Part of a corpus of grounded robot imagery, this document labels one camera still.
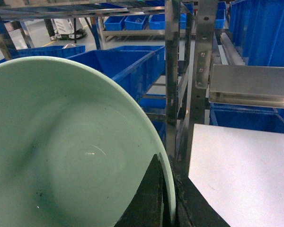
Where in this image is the blue bin upper right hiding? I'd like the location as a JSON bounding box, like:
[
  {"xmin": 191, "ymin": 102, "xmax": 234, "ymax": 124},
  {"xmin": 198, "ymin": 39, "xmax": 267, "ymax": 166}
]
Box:
[{"xmin": 229, "ymin": 0, "xmax": 284, "ymax": 67}]

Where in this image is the blue crate with white plate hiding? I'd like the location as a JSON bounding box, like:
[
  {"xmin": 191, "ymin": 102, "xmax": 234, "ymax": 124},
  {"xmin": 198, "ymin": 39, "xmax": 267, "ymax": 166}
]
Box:
[{"xmin": 13, "ymin": 45, "xmax": 86, "ymax": 59}]

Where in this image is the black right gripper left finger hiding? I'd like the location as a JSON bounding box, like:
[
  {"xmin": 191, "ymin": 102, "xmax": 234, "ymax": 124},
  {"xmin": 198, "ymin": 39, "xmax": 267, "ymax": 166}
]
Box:
[{"xmin": 115, "ymin": 155, "xmax": 164, "ymax": 227}]

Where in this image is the stainless steel roller shelf rack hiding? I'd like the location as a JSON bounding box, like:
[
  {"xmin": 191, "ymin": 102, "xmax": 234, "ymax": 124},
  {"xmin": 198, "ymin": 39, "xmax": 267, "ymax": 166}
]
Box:
[{"xmin": 0, "ymin": 0, "xmax": 284, "ymax": 167}]

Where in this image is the green bowl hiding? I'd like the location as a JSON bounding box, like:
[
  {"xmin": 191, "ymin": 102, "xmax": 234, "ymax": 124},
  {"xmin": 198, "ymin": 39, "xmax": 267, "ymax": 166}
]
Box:
[{"xmin": 0, "ymin": 57, "xmax": 176, "ymax": 227}]

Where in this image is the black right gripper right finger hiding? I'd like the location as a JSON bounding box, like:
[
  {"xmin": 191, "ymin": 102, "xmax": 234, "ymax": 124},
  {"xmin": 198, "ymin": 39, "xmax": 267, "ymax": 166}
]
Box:
[{"xmin": 169, "ymin": 156, "xmax": 229, "ymax": 227}]

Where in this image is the large blue bin holding bowl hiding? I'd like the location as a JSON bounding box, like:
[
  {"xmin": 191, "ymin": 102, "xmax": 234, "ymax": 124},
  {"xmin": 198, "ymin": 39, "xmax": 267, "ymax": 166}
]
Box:
[{"xmin": 68, "ymin": 45, "xmax": 165, "ymax": 101}]

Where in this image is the background rack with blue bins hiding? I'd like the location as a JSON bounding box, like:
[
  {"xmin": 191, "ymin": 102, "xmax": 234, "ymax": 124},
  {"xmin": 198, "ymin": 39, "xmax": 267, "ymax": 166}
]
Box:
[{"xmin": 96, "ymin": 1, "xmax": 227, "ymax": 41}]

